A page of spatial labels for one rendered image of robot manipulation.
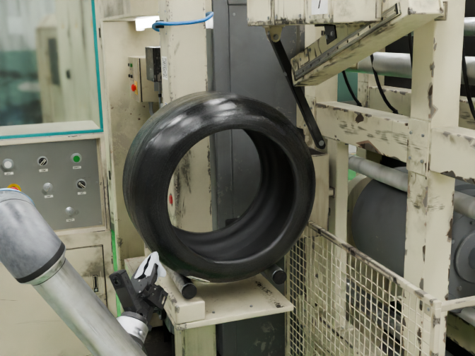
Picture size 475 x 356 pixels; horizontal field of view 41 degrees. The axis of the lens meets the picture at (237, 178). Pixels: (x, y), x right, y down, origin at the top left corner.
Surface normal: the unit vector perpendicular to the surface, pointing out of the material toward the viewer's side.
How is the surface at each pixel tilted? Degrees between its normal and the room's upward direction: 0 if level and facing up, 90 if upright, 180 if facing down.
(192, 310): 90
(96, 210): 90
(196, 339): 90
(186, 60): 90
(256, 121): 80
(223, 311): 0
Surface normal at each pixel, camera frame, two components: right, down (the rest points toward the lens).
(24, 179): 0.33, 0.21
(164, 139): -0.31, -0.29
